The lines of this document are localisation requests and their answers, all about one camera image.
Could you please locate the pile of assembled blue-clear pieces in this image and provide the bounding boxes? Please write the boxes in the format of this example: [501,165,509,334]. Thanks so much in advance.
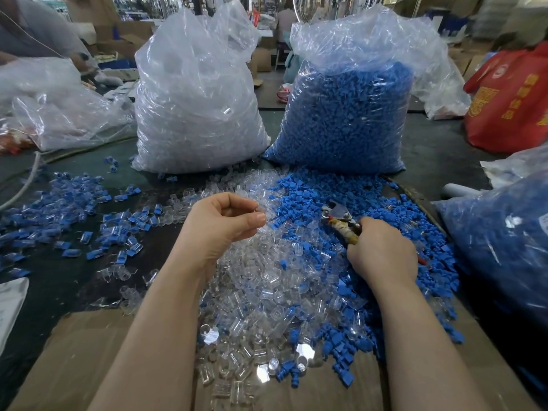
[0,156,165,279]

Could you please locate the pile of clear plastic caps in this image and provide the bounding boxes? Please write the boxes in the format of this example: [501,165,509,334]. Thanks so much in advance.
[88,164,369,409]

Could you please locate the plastic bag of blue plugs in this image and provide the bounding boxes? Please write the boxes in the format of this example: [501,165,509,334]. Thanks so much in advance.
[264,4,472,176]

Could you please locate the person's left forearm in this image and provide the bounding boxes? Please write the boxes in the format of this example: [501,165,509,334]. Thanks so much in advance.
[87,252,211,411]

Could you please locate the brown cardboard sheet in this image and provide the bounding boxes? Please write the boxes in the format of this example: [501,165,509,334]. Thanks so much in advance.
[8,293,541,411]

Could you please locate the plastic bag of assembled pieces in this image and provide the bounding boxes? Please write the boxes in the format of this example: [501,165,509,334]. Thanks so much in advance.
[434,170,548,334]

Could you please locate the metal pliers with taped handle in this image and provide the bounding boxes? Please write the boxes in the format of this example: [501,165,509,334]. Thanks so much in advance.
[321,200,363,247]

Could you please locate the small brown cardboard box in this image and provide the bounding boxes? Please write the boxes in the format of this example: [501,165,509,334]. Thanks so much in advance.
[250,47,275,74]

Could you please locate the open brown cardboard box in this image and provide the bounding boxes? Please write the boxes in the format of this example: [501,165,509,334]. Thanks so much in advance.
[95,20,155,60]

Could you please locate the person's right forearm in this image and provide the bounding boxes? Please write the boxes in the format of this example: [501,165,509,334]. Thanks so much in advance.
[371,280,491,411]

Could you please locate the white plastic tube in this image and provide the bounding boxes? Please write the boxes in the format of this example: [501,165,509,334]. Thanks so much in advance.
[442,183,485,200]

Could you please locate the red printed bag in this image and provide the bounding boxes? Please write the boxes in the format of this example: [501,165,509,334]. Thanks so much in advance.
[463,42,548,155]

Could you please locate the white cable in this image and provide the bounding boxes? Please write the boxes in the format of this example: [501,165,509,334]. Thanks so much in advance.
[0,151,43,212]

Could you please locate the small clear plastic bag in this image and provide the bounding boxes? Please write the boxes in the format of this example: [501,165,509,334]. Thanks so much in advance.
[480,144,548,190]

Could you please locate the plastic bag of clear caps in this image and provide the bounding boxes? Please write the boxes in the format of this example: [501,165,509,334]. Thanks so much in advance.
[131,0,271,174]

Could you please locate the person's left hand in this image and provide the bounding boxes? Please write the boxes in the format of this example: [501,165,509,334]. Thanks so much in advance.
[179,192,267,279]

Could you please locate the crumpled clear plastic bag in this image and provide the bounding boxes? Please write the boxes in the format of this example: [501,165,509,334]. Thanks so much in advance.
[0,57,138,153]

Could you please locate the clear plastic cap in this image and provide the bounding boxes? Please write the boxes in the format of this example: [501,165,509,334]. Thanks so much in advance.
[254,204,275,227]

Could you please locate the person's right hand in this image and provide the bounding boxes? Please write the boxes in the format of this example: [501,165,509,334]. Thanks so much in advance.
[345,216,420,292]

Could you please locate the white paper sheet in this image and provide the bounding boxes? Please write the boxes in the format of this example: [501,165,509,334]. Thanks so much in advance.
[0,277,30,356]

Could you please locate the pile of blue plastic plugs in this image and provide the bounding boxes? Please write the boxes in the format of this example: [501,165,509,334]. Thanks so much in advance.
[265,169,466,389]

